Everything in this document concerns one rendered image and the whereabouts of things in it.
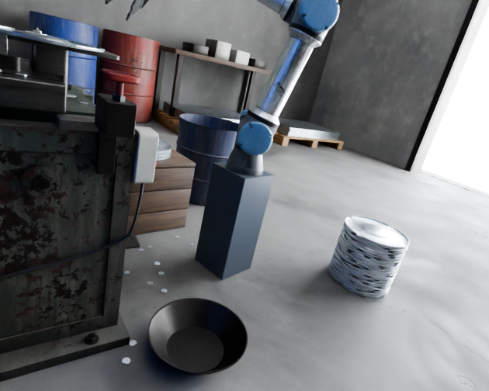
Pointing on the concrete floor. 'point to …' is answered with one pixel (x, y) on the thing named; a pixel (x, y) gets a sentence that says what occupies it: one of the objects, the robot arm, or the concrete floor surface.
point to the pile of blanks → (364, 264)
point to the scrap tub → (204, 148)
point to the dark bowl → (197, 335)
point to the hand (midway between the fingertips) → (119, 8)
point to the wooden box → (164, 196)
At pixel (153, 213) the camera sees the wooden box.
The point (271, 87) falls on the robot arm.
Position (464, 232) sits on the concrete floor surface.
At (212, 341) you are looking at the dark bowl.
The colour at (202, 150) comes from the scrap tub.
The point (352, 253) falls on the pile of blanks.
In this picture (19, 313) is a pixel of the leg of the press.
